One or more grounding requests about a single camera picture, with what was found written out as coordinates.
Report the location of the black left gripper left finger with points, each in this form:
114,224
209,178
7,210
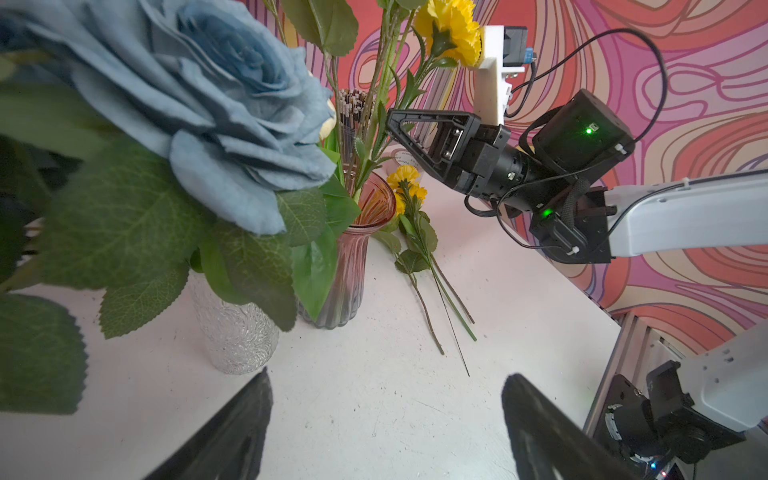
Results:
231,444

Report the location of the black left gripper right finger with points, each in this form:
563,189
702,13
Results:
546,444

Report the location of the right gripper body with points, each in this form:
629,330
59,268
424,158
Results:
473,158

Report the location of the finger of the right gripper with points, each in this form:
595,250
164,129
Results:
438,160
397,119

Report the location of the yellow tulip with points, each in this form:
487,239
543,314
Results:
444,302

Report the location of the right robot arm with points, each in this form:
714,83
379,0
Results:
554,174

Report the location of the pink ribbed glass vase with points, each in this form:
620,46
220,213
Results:
329,272

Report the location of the clear textured glass vase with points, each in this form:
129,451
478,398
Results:
239,339

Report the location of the clear tape roll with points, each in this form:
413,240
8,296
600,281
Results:
405,158

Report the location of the grey blue rose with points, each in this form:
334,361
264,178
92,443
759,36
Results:
203,84

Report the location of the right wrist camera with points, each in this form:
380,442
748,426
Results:
504,53

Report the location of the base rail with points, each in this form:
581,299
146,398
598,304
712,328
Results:
655,406

